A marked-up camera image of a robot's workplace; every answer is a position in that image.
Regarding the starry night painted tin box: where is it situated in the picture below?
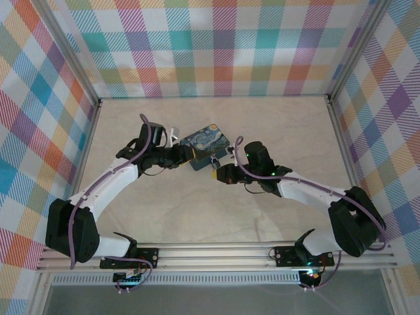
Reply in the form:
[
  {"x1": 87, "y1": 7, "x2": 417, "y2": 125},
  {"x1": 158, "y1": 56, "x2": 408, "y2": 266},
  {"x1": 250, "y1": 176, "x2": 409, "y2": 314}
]
[{"x1": 179, "y1": 123, "x2": 231, "y2": 172}]

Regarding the left controller board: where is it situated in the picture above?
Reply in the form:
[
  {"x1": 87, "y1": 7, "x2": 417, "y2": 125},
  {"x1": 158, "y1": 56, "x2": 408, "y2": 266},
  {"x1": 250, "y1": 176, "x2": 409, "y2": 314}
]
[{"x1": 112, "y1": 270, "x2": 145, "y2": 285}]

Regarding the controller board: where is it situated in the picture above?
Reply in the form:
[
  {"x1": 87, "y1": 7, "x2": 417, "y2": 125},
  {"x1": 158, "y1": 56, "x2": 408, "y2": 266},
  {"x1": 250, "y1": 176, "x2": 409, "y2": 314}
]
[
  {"x1": 112, "y1": 270, "x2": 145, "y2": 285},
  {"x1": 299, "y1": 269, "x2": 322, "y2": 287}
]

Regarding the right controller board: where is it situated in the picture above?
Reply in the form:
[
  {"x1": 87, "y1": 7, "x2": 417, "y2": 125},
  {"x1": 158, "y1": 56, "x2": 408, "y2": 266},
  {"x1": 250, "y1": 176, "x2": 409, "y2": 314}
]
[{"x1": 299, "y1": 269, "x2": 322, "y2": 287}]

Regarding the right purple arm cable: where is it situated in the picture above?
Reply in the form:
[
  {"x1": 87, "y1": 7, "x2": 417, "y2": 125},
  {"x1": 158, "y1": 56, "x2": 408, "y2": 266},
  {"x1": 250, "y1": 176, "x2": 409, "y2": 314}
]
[{"x1": 233, "y1": 135, "x2": 390, "y2": 292}]

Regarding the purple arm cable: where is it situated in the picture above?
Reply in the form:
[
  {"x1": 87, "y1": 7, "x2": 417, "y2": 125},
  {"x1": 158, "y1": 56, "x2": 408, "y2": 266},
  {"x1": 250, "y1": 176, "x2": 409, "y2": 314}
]
[
  {"x1": 68, "y1": 113, "x2": 154, "y2": 293},
  {"x1": 233, "y1": 135, "x2": 390, "y2": 292}
]

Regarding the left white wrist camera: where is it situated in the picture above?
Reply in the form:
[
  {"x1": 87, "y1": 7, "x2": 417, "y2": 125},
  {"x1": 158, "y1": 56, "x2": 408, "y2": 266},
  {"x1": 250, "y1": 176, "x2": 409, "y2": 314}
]
[{"x1": 167, "y1": 127, "x2": 182, "y2": 148}]

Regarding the aluminium table edge rail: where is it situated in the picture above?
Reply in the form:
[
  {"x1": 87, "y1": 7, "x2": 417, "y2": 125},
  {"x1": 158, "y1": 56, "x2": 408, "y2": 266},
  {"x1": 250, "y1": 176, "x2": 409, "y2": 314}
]
[
  {"x1": 325, "y1": 94, "x2": 378, "y2": 243},
  {"x1": 56, "y1": 98, "x2": 103, "y2": 246}
]

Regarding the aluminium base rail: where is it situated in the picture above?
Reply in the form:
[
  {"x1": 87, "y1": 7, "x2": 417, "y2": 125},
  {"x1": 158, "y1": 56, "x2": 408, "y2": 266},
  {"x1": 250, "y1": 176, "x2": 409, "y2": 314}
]
[{"x1": 35, "y1": 241, "x2": 398, "y2": 274}]

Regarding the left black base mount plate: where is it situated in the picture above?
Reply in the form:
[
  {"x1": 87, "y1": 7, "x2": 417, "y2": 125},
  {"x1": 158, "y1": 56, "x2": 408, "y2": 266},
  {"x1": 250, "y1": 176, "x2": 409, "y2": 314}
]
[{"x1": 99, "y1": 247, "x2": 160, "y2": 270}]

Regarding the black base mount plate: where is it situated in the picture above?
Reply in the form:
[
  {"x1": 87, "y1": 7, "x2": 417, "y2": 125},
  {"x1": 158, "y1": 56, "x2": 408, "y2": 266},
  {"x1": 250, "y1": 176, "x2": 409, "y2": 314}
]
[
  {"x1": 274, "y1": 245, "x2": 335, "y2": 268},
  {"x1": 99, "y1": 247, "x2": 160, "y2": 270}
]

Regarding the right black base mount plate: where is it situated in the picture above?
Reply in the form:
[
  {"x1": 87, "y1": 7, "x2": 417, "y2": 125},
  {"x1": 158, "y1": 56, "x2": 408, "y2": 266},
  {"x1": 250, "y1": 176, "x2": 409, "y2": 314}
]
[{"x1": 274, "y1": 245, "x2": 335, "y2": 268}]

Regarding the slotted grey cable duct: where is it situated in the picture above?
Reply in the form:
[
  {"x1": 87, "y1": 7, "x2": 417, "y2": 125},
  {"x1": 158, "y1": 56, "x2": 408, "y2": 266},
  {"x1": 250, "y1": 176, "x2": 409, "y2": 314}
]
[{"x1": 51, "y1": 272, "x2": 303, "y2": 287}]

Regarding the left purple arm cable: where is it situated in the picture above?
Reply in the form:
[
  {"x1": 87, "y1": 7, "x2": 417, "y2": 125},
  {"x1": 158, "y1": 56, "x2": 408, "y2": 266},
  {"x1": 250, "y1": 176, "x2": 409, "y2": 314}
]
[{"x1": 68, "y1": 113, "x2": 154, "y2": 293}]

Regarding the aluminium frame post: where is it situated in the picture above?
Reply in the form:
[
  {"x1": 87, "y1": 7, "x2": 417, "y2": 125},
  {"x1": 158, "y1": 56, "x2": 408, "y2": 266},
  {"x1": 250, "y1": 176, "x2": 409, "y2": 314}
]
[
  {"x1": 327, "y1": 0, "x2": 393, "y2": 102},
  {"x1": 38, "y1": 0, "x2": 102, "y2": 108}
]

